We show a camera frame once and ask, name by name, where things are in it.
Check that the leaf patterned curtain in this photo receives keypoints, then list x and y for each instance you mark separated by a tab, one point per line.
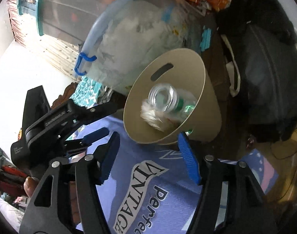
53	51

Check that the cluttered shelf rack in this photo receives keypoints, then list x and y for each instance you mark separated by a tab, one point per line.
7	180

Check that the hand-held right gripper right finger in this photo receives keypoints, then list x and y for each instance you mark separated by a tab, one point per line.
187	156

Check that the dark grey bag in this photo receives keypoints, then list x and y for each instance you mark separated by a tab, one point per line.
272	78

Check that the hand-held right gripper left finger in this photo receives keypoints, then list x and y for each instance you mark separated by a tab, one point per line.
109	156

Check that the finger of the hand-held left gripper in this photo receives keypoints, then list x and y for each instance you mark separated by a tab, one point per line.
95	136
99	109

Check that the teal patterned quilt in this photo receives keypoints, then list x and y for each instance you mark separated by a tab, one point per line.
87	92

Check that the person's left hand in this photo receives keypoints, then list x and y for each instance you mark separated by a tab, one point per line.
30	185

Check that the black cloth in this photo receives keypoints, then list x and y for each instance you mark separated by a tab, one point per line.
255	4

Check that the carved wooden headboard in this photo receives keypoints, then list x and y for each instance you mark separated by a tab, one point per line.
67	93

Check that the large storage box teal lid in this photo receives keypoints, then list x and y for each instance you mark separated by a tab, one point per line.
63	9

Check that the beige round waste bin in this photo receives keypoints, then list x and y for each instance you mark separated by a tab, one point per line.
185	75

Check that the white tissue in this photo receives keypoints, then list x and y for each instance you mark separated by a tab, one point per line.
151	117

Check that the blue plastic clip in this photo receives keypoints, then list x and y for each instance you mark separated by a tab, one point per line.
207	39

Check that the clear plastic bottle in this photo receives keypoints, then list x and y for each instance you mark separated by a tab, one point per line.
163	97

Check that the purple printed bed sheet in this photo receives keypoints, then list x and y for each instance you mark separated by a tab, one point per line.
129	151

